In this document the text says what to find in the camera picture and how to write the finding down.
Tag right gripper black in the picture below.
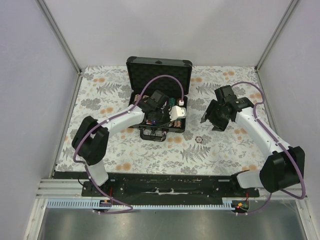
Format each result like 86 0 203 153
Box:
201 99 231 133

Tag black poker set case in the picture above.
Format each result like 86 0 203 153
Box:
126 56 193 142

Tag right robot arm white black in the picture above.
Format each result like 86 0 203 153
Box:
201 85 306 197

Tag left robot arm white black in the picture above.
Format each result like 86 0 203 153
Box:
72 90 180 197

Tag chip column in case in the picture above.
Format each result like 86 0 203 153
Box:
173 98 184 128
133 94 141 102
168 97 176 107

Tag floral table mat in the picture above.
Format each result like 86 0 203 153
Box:
55 66 264 175

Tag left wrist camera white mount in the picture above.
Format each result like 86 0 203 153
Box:
169 99 187 122

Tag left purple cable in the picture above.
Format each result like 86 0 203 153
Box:
73 74 186 215

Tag purple cable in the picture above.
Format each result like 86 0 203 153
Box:
231 81 307 215
73 74 186 215

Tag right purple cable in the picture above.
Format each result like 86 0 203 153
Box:
231 81 307 215

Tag white slotted cable duct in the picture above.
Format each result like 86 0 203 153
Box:
46 198 235 211

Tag aluminium frame rails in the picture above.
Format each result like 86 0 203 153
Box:
23 0 320 240

